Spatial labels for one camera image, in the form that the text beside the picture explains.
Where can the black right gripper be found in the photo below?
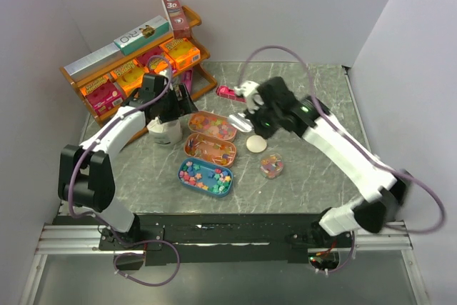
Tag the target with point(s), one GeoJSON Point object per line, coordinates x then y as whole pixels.
{"type": "Point", "coordinates": [258, 130]}

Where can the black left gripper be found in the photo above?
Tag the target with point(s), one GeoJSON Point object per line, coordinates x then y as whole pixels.
{"type": "Point", "coordinates": [181, 108]}

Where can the pink box on table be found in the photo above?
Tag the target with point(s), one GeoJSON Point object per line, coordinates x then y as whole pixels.
{"type": "Point", "coordinates": [227, 93]}

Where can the orange sponge box right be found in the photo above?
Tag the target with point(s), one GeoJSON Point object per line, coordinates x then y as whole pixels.
{"type": "Point", "coordinates": [182, 51]}

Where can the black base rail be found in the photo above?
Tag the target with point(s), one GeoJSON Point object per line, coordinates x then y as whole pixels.
{"type": "Point", "coordinates": [198, 238]}

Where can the pink tin of lollipops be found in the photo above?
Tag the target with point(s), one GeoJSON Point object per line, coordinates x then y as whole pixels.
{"type": "Point", "coordinates": [210, 149]}

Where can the blue tin of star candies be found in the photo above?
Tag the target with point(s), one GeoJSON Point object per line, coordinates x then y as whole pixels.
{"type": "Point", "coordinates": [205, 177]}

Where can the teal long box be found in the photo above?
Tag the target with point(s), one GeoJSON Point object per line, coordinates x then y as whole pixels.
{"type": "Point", "coordinates": [142, 35]}

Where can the red orange sponge box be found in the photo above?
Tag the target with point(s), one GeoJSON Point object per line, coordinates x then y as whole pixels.
{"type": "Point", "coordinates": [153, 65]}

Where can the wooden three-tier shelf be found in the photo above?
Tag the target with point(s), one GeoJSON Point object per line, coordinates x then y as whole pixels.
{"type": "Point", "coordinates": [103, 119]}

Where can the pink slim box upright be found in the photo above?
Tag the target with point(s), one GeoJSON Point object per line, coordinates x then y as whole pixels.
{"type": "Point", "coordinates": [186, 79]}

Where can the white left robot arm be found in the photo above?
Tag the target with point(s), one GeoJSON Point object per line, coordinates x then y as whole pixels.
{"type": "Point", "coordinates": [86, 178]}

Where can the orange sponge box middle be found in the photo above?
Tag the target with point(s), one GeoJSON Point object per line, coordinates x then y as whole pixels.
{"type": "Point", "coordinates": [128, 76]}

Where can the gold jar lid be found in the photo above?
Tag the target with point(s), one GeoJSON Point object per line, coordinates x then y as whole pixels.
{"type": "Point", "coordinates": [256, 144]}

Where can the white toilet paper roll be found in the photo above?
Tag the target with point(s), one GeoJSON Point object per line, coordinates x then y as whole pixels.
{"type": "Point", "coordinates": [168, 133]}

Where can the red tall carton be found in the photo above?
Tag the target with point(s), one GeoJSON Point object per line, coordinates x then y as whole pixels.
{"type": "Point", "coordinates": [177, 19]}

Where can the pink tin of gummies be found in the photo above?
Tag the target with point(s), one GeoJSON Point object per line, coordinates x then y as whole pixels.
{"type": "Point", "coordinates": [213, 125]}

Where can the pink sponge box left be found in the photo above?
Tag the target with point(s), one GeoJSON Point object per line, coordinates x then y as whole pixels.
{"type": "Point", "coordinates": [102, 94]}

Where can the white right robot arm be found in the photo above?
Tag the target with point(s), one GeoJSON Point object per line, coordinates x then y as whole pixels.
{"type": "Point", "coordinates": [381, 193]}

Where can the clear plastic jar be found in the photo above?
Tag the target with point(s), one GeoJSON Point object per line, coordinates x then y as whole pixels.
{"type": "Point", "coordinates": [271, 165]}

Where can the silver long box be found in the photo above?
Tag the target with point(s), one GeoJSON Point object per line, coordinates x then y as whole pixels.
{"type": "Point", "coordinates": [94, 61]}

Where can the silver metal scoop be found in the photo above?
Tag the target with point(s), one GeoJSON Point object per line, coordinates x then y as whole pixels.
{"type": "Point", "coordinates": [240, 122]}

